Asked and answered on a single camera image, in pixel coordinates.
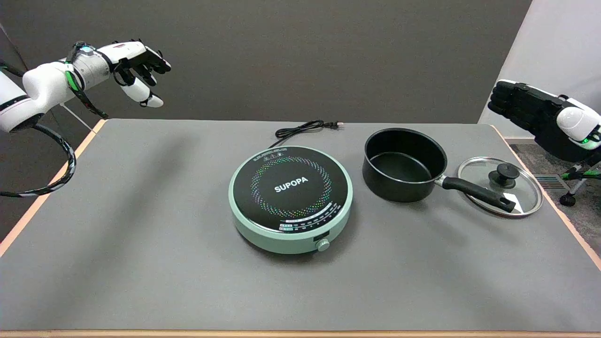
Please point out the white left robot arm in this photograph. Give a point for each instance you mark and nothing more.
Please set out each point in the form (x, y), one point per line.
(44, 84)

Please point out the metal floor vent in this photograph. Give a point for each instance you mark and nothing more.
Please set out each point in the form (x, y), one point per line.
(551, 182)

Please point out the metal chair leg with caster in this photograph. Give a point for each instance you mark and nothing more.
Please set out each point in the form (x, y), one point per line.
(576, 185)

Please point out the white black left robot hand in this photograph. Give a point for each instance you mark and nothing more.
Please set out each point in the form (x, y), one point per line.
(129, 50)

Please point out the grey table mat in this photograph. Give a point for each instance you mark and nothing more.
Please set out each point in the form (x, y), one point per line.
(141, 234)

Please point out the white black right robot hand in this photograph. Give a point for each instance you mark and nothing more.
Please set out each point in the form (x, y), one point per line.
(530, 115)

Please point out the glass lid with black knob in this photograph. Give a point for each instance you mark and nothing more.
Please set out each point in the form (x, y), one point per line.
(504, 173)

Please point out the green round induction cooker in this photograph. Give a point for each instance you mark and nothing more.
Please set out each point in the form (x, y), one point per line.
(291, 188)

